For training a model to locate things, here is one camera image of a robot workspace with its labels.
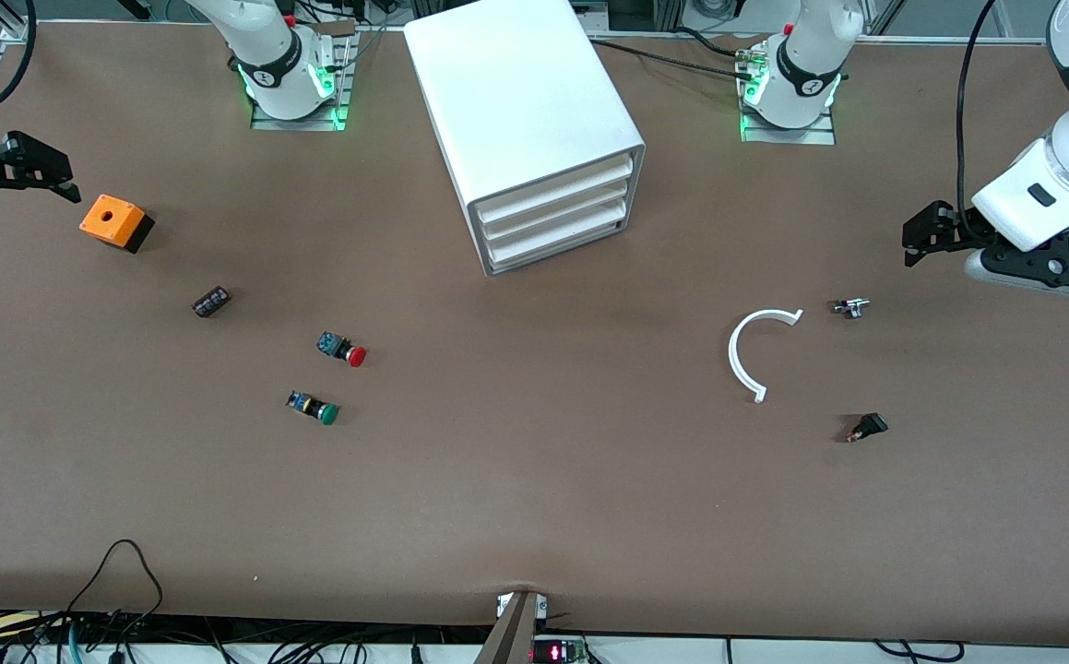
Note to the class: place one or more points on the red push button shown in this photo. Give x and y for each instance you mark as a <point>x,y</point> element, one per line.
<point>350,351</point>

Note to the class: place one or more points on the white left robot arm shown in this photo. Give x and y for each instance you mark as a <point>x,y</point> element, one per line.
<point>801,83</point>

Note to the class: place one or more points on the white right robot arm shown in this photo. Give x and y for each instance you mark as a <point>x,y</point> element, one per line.
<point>271,65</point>

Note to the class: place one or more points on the green push button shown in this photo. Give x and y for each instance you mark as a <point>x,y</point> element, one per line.
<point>324,411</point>

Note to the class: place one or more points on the small chrome valve fitting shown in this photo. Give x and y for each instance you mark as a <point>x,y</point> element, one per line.
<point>852,307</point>

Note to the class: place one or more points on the small black cylindrical part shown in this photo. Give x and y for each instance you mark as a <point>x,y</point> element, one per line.
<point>211,302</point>

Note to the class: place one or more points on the white semicircular pipe clamp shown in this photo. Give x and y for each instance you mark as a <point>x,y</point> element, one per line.
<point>732,360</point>

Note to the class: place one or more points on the small red display device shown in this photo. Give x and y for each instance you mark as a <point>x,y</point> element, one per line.
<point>554,653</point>

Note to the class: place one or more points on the orange button enclosure box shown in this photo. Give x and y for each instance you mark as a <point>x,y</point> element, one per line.
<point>110,219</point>

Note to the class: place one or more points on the aluminium frame corner profile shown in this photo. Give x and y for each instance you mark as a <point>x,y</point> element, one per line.
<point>17,29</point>

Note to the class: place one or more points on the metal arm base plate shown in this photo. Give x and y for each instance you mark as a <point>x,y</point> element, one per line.
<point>267,123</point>
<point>815,136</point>

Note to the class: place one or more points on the small black switch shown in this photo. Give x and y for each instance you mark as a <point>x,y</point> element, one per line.
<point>869,426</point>

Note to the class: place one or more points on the brown camera mounting post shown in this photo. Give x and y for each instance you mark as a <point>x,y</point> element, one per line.
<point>511,636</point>

